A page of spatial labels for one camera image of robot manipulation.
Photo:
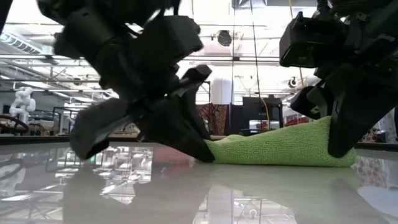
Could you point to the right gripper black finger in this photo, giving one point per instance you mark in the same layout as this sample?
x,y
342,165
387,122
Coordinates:
x,y
314,102
357,102

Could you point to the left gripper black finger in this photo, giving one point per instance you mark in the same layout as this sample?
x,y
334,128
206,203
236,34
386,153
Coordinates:
x,y
177,124
96,127

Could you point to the green microfibre towel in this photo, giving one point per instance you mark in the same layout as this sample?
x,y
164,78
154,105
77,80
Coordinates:
x,y
280,146

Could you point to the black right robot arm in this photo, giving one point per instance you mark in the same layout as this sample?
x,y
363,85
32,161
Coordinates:
x,y
373,12

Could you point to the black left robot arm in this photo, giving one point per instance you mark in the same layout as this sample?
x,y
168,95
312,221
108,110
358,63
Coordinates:
x,y
109,6

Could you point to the white spotted cloth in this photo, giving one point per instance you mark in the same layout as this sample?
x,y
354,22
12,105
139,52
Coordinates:
x,y
373,135

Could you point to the dark patterned cloth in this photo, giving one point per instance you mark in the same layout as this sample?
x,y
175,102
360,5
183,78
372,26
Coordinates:
x,y
216,116

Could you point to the white cylindrical column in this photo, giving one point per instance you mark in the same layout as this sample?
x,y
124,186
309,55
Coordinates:
x,y
220,91

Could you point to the black cabinet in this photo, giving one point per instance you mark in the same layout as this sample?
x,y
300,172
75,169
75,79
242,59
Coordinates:
x,y
258,107

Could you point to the white humanoid robot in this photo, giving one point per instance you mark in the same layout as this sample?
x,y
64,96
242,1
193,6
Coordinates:
x,y
23,102

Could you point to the round black ceiling device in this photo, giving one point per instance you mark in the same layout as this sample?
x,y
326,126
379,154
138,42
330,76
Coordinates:
x,y
224,38

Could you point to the black metal frame stand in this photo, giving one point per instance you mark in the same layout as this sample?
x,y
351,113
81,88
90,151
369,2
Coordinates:
x,y
62,108

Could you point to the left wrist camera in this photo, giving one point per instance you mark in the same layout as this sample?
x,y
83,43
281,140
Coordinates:
x,y
171,40

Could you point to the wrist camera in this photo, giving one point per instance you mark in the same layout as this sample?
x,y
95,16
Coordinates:
x,y
171,40
311,40

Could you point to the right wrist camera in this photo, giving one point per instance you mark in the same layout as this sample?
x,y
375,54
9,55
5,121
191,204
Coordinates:
x,y
311,40

